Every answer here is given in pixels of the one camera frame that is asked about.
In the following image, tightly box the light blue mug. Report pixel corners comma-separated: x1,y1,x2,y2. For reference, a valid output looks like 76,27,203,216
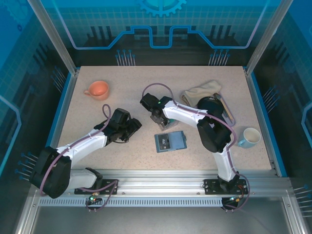
237,127,261,149

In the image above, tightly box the aluminium frame rail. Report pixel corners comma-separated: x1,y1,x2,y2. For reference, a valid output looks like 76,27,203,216
31,169,292,195

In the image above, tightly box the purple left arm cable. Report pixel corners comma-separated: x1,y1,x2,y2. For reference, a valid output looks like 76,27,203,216
39,104,119,213

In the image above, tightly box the aluminium frame post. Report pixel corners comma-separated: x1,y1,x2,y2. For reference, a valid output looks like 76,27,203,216
27,0,80,76
245,0,293,76

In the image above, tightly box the orange cup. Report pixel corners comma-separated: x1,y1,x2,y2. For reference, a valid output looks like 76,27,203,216
83,81,110,101

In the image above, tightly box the small LED circuit board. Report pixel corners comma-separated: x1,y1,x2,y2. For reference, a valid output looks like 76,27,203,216
88,193,102,205
228,195,245,204

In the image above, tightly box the aluminium table edge rail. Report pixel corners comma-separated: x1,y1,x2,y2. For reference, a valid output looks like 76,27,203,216
243,67,280,177
40,68,80,177

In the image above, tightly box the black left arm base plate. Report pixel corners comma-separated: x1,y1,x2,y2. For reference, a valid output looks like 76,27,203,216
74,178,119,195

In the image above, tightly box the black bowl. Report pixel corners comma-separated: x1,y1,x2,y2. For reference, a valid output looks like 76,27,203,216
197,97,225,118

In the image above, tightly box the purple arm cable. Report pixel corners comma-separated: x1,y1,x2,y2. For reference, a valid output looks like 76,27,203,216
142,82,252,211
39,104,119,213

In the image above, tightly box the clear acrylic card box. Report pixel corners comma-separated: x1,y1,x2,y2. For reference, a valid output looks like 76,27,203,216
150,112,179,132

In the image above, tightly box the grey metal base panel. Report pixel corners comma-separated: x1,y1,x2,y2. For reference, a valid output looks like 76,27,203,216
29,206,293,234

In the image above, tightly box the black VIP card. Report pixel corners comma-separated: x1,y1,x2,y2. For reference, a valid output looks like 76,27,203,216
156,133,171,152

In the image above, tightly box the slotted cable duct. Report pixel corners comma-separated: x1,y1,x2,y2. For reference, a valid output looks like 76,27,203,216
39,197,224,207

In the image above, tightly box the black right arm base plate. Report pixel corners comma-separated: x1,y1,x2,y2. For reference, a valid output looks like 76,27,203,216
203,178,247,195

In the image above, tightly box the beige folded cloth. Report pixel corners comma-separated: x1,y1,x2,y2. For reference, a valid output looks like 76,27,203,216
181,79,223,107

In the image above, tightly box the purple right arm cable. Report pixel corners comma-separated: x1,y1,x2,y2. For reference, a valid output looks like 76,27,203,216
142,82,252,211

